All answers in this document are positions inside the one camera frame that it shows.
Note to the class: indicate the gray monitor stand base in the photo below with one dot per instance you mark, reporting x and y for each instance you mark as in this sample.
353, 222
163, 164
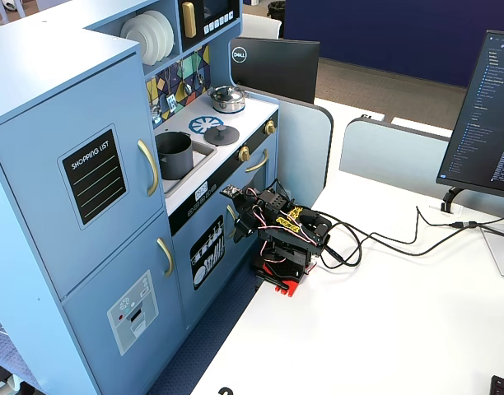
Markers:
501, 251

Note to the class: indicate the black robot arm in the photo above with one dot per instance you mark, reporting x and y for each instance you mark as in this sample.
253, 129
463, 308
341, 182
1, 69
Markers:
293, 243

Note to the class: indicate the long blue desk divider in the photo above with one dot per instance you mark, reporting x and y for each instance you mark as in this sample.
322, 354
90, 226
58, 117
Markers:
384, 152

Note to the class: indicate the blue toy kitchen unit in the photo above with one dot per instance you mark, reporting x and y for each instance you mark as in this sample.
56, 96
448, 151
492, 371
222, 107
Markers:
50, 49

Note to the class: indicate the rounded blue desk divider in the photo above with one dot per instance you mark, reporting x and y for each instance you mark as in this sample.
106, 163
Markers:
305, 144

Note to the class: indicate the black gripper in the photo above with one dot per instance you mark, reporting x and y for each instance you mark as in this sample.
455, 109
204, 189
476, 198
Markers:
240, 225

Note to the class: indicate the blue dishwasher door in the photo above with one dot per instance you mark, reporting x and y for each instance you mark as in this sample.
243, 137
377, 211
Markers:
186, 296

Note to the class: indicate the black Dell monitor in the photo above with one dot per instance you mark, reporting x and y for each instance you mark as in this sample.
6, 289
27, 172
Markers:
276, 70

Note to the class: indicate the digital clock display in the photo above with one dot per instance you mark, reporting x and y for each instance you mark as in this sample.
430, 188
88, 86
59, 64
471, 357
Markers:
201, 191

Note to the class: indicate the white toy plate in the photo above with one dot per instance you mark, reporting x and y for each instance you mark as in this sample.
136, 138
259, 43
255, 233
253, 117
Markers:
159, 29
136, 41
169, 29

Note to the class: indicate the steel slotted spatula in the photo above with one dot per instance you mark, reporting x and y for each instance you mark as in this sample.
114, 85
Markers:
172, 103

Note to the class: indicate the gray sink basin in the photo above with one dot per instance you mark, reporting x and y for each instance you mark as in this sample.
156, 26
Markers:
202, 154

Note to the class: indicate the gold stove knob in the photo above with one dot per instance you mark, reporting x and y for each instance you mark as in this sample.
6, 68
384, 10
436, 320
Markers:
244, 154
270, 127

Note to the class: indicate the large blue fridge door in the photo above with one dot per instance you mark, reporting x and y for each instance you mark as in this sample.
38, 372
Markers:
29, 205

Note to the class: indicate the black toy microwave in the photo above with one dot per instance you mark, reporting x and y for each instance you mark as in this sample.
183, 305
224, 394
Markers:
219, 35

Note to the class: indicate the gray pot lid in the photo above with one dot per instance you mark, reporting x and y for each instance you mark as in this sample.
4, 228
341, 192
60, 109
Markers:
227, 138

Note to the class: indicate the monitor with lit screen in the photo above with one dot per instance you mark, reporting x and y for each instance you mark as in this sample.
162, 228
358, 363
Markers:
482, 123

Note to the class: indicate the gray cooking pot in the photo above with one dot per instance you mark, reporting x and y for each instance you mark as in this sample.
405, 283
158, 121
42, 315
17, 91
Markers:
175, 158

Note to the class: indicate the fridge door with dispenser print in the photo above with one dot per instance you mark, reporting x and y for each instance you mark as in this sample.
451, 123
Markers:
95, 370

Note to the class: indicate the steel pot with lid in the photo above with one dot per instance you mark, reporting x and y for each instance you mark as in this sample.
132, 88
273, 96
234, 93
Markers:
228, 100

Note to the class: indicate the steel slotted spoon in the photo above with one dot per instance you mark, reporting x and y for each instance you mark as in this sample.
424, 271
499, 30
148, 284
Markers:
155, 112

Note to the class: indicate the black shopping list board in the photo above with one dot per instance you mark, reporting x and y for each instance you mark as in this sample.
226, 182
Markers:
93, 177

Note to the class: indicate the red robot base plate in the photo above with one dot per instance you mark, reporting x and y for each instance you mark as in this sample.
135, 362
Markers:
291, 288

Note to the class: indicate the steel ladle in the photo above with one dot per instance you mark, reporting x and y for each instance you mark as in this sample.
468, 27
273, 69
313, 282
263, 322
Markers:
188, 88

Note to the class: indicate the black trash bin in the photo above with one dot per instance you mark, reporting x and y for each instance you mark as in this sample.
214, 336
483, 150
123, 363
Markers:
276, 9

